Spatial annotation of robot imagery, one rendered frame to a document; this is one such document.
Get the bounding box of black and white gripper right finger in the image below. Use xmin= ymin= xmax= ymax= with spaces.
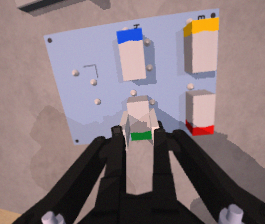
xmin=149 ymin=108 xmax=265 ymax=224

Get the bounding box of white block with red end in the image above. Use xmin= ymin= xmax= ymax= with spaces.
xmin=185 ymin=89 xmax=216 ymax=136

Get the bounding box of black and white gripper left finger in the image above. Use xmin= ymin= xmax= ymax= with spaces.
xmin=12 ymin=111 xmax=130 ymax=224

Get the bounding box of beige block with yellow end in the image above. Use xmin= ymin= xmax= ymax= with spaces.
xmin=183 ymin=18 xmax=219 ymax=73

